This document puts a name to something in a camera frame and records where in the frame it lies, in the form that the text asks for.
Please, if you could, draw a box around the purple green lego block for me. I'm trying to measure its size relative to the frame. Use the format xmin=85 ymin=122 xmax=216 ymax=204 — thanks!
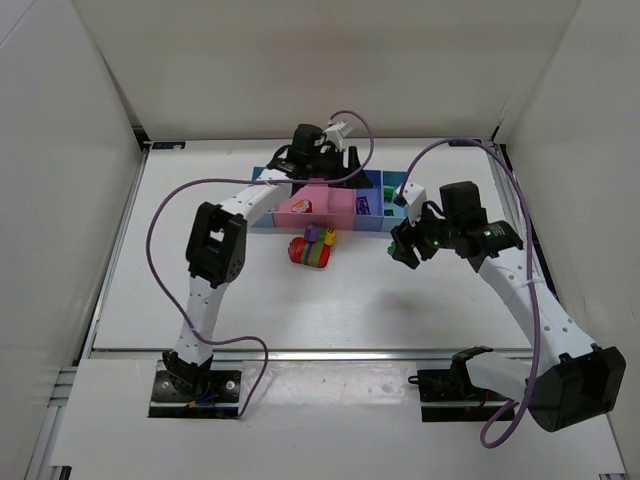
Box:
xmin=356 ymin=196 xmax=371 ymax=215

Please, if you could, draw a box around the red flower lego block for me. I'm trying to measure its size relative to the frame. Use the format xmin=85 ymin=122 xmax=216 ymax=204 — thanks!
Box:
xmin=291 ymin=199 xmax=313 ymax=214

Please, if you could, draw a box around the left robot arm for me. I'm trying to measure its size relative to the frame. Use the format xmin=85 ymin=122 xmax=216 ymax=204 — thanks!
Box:
xmin=163 ymin=121 xmax=362 ymax=401

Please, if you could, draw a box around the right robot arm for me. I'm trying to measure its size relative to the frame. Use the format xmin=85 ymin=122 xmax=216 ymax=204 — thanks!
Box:
xmin=388 ymin=181 xmax=626 ymax=432

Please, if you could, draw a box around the small pink bin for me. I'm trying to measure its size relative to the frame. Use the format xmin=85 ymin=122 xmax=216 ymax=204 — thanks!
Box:
xmin=327 ymin=188 xmax=355 ymax=230

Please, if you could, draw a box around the right light blue bin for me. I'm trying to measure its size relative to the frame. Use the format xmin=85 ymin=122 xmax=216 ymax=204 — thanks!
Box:
xmin=381 ymin=171 xmax=407 ymax=232

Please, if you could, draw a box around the light blue bin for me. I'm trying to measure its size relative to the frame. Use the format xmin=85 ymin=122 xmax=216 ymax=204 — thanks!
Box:
xmin=381 ymin=171 xmax=407 ymax=232
xmin=247 ymin=167 xmax=289 ymax=228

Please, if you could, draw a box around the dark blue bin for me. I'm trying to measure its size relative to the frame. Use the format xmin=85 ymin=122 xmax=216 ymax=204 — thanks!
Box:
xmin=354 ymin=170 xmax=383 ymax=232

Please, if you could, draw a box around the yellow striped lego block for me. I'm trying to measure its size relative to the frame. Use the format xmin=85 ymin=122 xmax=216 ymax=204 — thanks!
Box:
xmin=324 ymin=228 xmax=337 ymax=247

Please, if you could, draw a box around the small purple lego block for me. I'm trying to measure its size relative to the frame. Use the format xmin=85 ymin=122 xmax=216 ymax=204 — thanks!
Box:
xmin=304 ymin=225 xmax=322 ymax=243

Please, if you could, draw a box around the left light blue bin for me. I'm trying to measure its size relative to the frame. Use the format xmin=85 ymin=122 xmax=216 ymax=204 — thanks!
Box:
xmin=247 ymin=167 xmax=289 ymax=228

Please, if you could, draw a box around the red striped lego block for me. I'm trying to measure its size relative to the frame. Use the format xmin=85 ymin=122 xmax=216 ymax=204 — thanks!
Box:
xmin=287 ymin=237 xmax=331 ymax=269

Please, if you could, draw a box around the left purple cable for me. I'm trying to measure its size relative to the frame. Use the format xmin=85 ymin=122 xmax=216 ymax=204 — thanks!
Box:
xmin=146 ymin=110 xmax=376 ymax=419

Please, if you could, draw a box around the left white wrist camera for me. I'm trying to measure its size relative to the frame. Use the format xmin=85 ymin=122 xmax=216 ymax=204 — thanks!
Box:
xmin=322 ymin=121 xmax=353 ymax=151

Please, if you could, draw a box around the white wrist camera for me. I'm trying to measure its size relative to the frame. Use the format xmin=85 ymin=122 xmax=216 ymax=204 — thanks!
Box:
xmin=322 ymin=121 xmax=353 ymax=151
xmin=393 ymin=182 xmax=427 ymax=226

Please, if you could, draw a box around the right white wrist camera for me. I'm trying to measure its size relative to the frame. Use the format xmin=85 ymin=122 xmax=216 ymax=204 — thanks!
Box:
xmin=393 ymin=182 xmax=427 ymax=226

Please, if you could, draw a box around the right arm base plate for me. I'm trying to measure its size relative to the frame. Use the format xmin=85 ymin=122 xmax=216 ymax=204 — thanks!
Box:
xmin=407 ymin=369 xmax=507 ymax=423

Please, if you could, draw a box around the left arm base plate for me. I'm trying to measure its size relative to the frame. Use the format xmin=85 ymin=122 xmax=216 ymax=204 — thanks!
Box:
xmin=147 ymin=362 xmax=243 ymax=420

